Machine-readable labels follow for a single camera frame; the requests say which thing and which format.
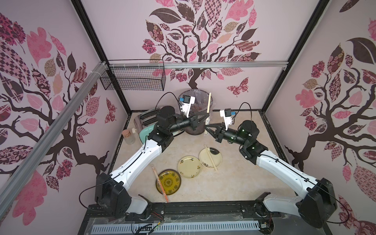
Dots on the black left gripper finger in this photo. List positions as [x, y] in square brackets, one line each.
[202, 113]
[203, 120]

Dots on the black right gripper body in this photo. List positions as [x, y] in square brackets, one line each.
[220, 133]

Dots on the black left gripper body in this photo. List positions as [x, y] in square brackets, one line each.
[192, 123]

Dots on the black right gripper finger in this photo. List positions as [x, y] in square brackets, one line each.
[215, 125]
[214, 133]

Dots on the red chopsticks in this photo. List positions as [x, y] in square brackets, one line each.
[160, 184]

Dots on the bare wooden chopsticks pair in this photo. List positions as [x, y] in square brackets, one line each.
[210, 157]

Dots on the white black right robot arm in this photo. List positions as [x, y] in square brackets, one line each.
[314, 202]

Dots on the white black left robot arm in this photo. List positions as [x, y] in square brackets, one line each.
[111, 191]

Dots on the clear plastic bin liner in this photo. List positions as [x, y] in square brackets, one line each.
[195, 103]

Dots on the black mesh trash bin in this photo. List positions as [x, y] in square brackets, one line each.
[201, 101]

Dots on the cream plate right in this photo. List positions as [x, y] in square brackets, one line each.
[216, 155]

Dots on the cream plate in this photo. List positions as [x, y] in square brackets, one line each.
[216, 155]
[189, 167]

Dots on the cream plate middle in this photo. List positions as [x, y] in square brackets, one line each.
[189, 167]

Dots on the mint green toaster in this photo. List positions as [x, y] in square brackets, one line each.
[145, 121]

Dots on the yellow black patterned plate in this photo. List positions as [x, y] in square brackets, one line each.
[171, 181]

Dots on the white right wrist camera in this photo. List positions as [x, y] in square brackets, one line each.
[227, 115]

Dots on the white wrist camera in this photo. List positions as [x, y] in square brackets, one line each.
[187, 102]
[227, 115]

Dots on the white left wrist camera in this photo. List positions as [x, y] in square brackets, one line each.
[187, 102]

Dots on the black wire wall basket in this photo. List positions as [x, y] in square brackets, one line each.
[135, 75]

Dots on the aluminium frame bar rear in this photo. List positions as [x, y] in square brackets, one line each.
[202, 65]

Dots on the aluminium frame bar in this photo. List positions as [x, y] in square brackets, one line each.
[25, 170]
[202, 65]

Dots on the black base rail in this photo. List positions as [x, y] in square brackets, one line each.
[271, 223]

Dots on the white slotted cable duct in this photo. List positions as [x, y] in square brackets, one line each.
[174, 228]

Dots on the aluminium frame bar left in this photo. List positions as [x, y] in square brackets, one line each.
[25, 170]

